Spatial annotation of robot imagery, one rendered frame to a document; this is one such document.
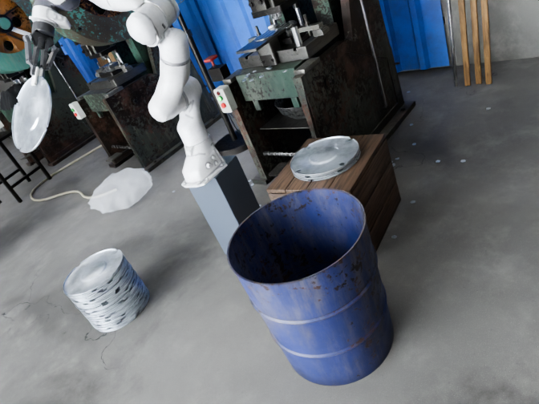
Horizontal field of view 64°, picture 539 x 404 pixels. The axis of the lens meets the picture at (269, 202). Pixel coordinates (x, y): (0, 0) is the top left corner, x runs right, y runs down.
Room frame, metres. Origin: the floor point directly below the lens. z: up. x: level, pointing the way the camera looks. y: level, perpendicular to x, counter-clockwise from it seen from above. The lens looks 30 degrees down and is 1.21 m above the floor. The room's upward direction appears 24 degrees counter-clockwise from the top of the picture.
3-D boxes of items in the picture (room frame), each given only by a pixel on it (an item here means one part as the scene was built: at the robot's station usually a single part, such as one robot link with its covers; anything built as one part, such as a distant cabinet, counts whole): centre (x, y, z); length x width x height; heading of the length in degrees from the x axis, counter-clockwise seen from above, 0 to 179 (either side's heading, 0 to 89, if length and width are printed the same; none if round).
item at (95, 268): (1.71, 0.85, 0.25); 0.29 x 0.29 x 0.01
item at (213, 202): (1.78, 0.18, 0.23); 0.18 x 0.18 x 0.45; 50
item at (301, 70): (2.18, -0.69, 0.45); 0.92 x 0.12 x 0.90; 130
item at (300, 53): (2.29, -0.41, 0.68); 0.45 x 0.30 x 0.06; 40
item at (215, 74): (2.38, -0.03, 0.62); 0.10 x 0.06 x 0.20; 40
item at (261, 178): (2.59, -0.34, 0.45); 0.92 x 0.12 x 0.90; 130
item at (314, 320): (1.03, -0.03, 0.24); 0.42 x 0.42 x 0.48
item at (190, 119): (1.80, 0.15, 0.71); 0.18 x 0.11 x 0.25; 131
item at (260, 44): (2.18, -0.28, 0.72); 0.25 x 0.14 x 0.14; 130
